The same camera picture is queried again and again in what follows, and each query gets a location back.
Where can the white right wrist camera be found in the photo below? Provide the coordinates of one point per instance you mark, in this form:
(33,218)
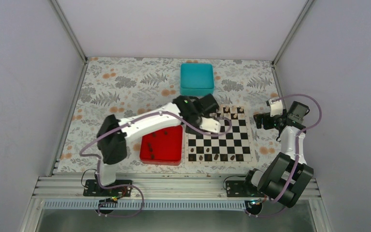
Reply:
(276,107)

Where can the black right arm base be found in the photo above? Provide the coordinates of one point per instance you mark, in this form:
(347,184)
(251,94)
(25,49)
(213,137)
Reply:
(242,189)

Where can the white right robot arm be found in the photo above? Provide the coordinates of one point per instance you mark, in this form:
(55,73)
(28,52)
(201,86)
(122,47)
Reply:
(288,175)

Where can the black white chessboard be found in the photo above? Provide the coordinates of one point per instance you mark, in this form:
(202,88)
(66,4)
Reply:
(238,141)

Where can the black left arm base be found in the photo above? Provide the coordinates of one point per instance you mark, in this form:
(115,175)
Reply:
(91,188)

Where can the row of light chess pieces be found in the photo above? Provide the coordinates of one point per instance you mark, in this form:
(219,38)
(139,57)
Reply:
(232,112)

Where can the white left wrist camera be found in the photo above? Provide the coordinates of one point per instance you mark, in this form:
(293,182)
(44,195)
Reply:
(210,125)

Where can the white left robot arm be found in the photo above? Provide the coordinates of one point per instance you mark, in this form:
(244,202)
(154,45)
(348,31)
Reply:
(115,134)

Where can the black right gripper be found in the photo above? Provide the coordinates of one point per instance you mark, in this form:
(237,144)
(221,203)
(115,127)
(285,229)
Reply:
(259,121)

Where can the teal plastic box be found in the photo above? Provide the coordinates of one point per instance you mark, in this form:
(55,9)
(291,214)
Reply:
(196,79)

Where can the red plastic tray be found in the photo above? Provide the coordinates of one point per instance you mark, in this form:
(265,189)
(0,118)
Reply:
(166,148)

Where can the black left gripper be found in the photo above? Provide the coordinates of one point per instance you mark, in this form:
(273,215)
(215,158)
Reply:
(189,130)

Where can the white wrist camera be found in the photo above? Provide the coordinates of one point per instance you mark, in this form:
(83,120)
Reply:
(276,107)
(210,125)

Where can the aluminium frame rail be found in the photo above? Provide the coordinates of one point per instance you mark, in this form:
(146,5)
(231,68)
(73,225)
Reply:
(148,192)

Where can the floral patterned table mat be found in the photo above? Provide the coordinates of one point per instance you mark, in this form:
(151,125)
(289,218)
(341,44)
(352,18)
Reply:
(131,86)

